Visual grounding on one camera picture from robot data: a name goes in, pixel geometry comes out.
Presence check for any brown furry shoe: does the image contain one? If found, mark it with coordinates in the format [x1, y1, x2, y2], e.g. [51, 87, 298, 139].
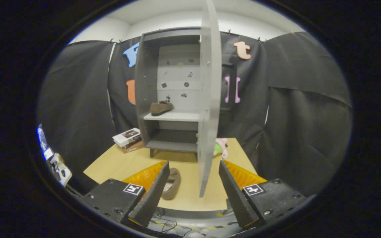
[150, 101, 174, 116]
[161, 168, 182, 201]

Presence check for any brown book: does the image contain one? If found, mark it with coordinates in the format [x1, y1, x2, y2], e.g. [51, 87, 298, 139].
[121, 140, 144, 153]

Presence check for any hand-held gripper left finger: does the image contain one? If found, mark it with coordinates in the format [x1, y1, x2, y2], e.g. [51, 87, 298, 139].
[80, 160, 170, 228]

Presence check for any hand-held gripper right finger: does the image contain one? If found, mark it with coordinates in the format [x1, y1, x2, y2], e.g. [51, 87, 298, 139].
[218, 160, 317, 228]

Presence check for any green and pink plush toy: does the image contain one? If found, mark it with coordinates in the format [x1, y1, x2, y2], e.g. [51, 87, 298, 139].
[214, 138, 229, 159]

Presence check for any black door handle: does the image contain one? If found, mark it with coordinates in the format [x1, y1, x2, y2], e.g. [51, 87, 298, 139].
[222, 56, 236, 111]

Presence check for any black backdrop cloth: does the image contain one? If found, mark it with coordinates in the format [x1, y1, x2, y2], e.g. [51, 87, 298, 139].
[38, 31, 353, 197]

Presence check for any dark grey shoe cabinet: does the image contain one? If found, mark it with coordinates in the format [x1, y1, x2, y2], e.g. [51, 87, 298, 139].
[134, 27, 222, 158]

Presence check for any light grey shoe cabinet door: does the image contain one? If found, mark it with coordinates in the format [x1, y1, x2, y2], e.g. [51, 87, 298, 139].
[197, 0, 223, 198]

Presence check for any white cluttered equipment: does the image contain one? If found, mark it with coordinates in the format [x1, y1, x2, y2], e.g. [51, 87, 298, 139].
[38, 124, 72, 187]

